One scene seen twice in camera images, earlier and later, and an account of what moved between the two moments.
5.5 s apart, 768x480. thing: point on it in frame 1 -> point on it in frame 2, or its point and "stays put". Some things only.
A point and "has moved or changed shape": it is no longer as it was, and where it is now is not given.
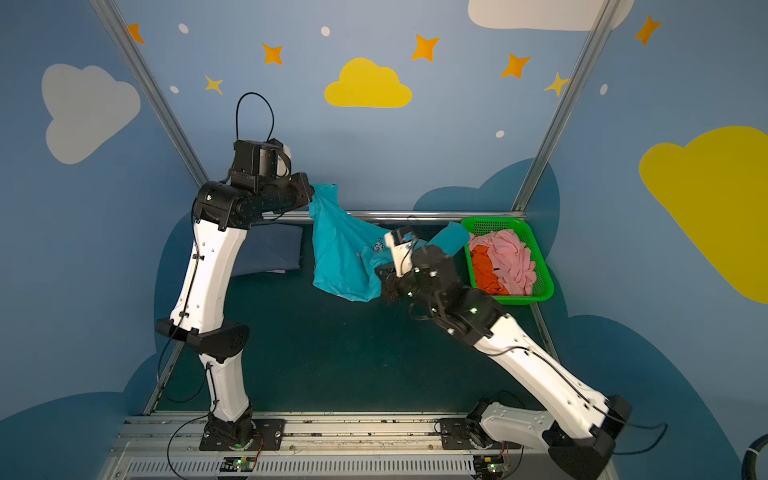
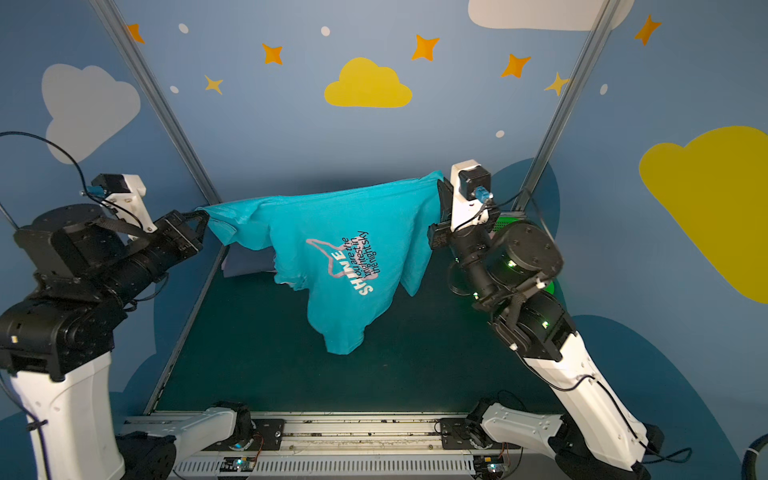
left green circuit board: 237,464 stays put
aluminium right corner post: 566,103 stays put
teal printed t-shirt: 348,254 has moved or changed shape
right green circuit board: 488,465 stays put
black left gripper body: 302,189 -> 182,232
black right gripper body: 391,283 -> 441,216
